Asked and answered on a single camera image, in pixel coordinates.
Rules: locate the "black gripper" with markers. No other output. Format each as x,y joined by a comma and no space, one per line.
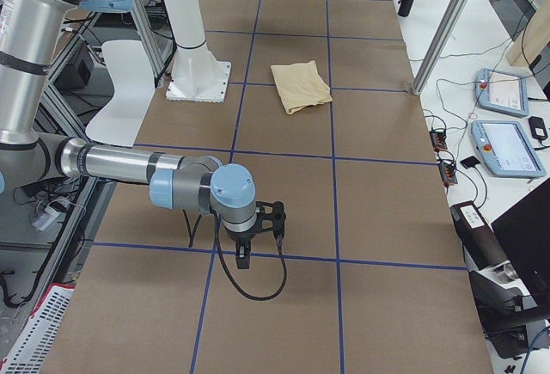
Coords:
241,236

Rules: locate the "beige long-sleeve graphic shirt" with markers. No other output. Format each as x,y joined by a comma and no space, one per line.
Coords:
299,85

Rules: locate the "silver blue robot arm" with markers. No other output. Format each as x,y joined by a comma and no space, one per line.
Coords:
29,36

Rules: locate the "white plastic chair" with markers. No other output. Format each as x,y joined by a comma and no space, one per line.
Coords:
129,68

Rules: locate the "lower black orange connector box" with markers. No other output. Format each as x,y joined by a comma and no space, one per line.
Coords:
447,172

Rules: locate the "black orange connector box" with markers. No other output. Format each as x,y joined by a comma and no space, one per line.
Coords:
438,140
447,172

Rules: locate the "upper black orange connector box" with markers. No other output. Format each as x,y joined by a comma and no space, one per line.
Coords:
438,140

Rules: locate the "black box with white label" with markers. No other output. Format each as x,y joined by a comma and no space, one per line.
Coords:
482,247

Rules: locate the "white perforated plastic basket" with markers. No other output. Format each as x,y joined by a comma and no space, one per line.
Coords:
30,350

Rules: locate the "lower blue teach pendant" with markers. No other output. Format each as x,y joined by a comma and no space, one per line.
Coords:
505,149

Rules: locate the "blue teach pendant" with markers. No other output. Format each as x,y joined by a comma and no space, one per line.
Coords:
502,92
505,149

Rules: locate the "black monitor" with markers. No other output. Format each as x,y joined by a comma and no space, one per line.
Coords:
523,234

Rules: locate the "upper blue teach pendant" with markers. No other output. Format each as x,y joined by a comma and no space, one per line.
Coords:
502,92

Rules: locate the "black power adapter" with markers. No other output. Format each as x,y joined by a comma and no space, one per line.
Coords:
538,128

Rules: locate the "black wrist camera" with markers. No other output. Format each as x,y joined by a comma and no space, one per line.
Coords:
270,217

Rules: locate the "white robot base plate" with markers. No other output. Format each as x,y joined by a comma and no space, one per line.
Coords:
199,82

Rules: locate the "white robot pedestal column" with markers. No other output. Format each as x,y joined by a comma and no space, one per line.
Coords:
188,30

